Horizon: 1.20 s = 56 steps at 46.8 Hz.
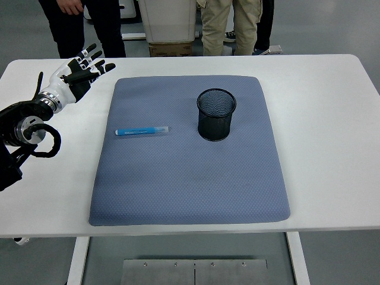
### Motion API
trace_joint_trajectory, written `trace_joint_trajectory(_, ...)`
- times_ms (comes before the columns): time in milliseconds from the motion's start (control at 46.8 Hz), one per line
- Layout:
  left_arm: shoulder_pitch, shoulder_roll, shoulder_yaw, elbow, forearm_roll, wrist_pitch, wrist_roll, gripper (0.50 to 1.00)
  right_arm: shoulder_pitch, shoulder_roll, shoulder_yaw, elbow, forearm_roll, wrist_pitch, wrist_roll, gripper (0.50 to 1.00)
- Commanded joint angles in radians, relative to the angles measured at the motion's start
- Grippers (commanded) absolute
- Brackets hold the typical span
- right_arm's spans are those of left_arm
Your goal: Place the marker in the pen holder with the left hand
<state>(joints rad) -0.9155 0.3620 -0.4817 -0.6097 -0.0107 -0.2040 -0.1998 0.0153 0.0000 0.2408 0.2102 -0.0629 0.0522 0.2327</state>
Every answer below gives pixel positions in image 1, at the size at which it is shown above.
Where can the white machine with dark slot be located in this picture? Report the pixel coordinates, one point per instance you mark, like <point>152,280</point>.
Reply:
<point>130,9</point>

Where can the blue marker with clear cap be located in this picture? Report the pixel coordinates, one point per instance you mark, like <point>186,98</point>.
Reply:
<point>139,131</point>

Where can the small white black object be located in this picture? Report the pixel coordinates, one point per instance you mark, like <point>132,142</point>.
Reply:
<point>21,241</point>

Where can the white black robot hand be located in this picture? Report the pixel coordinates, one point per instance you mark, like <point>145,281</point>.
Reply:
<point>62,86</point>

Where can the white table leg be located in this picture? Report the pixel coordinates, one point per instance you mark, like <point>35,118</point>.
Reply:
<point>298,261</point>
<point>77,261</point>

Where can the black mesh pen holder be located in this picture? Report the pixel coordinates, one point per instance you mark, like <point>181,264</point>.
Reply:
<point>216,126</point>

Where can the flat white board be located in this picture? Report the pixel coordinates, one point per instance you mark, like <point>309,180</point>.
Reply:
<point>133,36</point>

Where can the person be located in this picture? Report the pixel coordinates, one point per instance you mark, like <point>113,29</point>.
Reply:
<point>265,26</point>
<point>74,32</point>
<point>216,26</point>

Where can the person's hand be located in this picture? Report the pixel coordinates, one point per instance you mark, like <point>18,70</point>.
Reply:
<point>69,6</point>

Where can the white plastic bin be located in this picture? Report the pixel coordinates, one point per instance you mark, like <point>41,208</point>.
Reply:
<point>167,20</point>

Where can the grey metal plate with screws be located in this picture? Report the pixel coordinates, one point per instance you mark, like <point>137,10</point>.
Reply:
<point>157,273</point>
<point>231,273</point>

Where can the grey floor plate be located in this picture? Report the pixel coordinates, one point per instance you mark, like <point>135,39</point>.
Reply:
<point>276,49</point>

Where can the brown cardboard box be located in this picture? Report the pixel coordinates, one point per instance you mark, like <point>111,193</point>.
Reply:
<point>169,50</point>

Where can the blue-grey padded mat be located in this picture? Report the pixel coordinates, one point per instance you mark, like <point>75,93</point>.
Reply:
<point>178,178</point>

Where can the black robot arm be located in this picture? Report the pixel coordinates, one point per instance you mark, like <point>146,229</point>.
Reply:
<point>12,118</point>

